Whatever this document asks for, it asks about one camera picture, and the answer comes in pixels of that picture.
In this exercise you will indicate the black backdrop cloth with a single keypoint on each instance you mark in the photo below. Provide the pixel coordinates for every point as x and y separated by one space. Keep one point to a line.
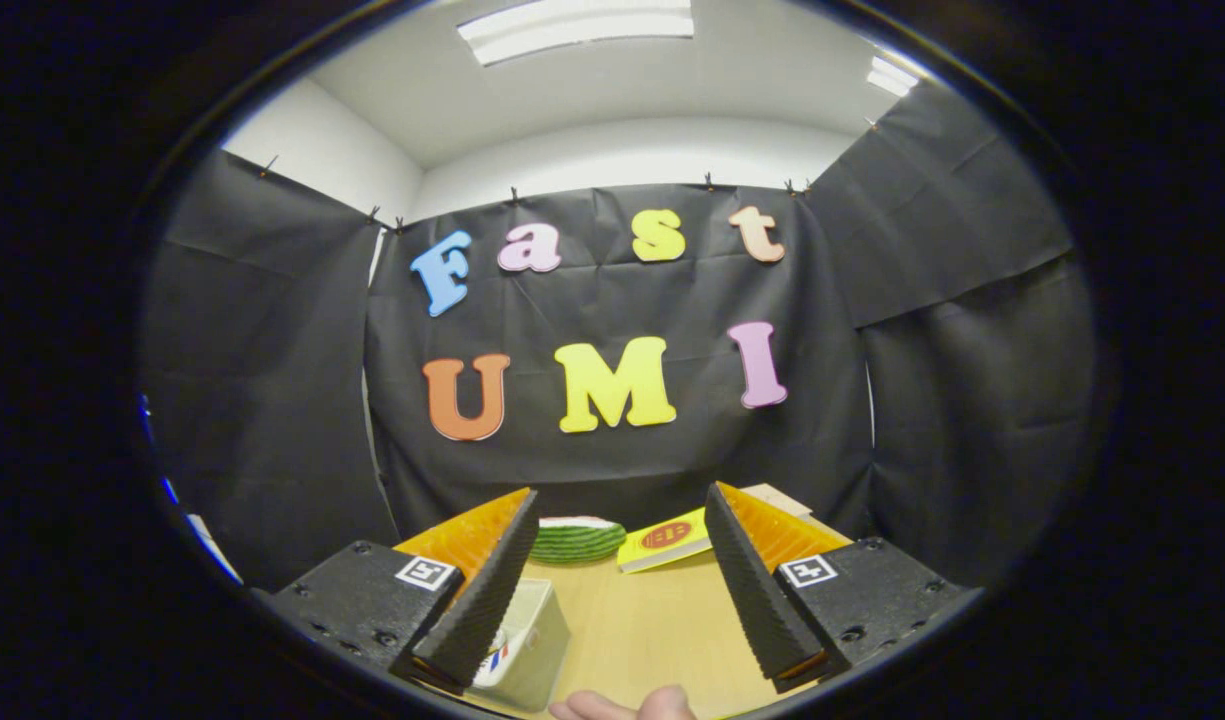
592 290

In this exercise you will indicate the beige fabric storage box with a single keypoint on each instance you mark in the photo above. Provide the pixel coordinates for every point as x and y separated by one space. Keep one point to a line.
537 640

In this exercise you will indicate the white canvas shoe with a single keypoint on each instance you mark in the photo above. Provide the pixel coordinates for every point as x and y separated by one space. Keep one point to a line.
492 665

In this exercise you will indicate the yellow book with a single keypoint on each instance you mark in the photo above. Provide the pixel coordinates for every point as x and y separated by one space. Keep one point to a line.
662 545

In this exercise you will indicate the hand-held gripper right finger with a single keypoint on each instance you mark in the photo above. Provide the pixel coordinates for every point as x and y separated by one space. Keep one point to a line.
757 600

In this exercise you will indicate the long ceiling light panel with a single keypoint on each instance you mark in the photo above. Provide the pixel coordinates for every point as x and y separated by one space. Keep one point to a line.
572 25

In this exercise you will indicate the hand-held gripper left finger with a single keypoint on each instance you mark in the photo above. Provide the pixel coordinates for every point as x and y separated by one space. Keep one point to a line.
482 610

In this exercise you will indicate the watermelon slice plush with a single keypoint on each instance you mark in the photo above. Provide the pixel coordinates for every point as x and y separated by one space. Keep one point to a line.
577 542

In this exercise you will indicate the small ceiling light panel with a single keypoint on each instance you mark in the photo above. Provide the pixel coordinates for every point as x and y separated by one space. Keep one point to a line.
892 76

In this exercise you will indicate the tan cover book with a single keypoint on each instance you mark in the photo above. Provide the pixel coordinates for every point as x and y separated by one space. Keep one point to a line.
777 497

